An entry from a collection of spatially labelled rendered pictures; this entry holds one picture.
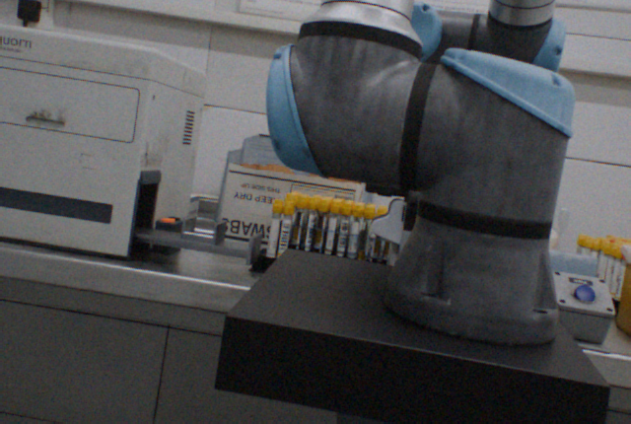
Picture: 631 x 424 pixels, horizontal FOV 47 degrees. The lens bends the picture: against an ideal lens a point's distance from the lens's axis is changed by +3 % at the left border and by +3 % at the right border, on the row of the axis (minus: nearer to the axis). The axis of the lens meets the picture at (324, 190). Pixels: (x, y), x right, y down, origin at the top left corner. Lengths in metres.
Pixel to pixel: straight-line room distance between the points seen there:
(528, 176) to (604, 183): 1.07
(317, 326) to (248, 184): 0.75
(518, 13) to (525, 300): 0.39
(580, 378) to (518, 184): 0.15
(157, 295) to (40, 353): 0.89
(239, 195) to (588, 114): 0.78
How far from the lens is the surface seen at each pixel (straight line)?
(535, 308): 0.65
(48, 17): 1.82
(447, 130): 0.60
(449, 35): 0.93
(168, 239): 1.04
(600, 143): 1.67
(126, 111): 1.04
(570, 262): 1.12
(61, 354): 1.84
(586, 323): 0.99
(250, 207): 1.30
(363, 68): 0.62
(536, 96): 0.61
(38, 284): 1.10
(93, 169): 1.06
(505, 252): 0.61
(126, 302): 1.05
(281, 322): 0.56
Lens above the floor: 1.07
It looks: 3 degrees down
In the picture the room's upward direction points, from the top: 9 degrees clockwise
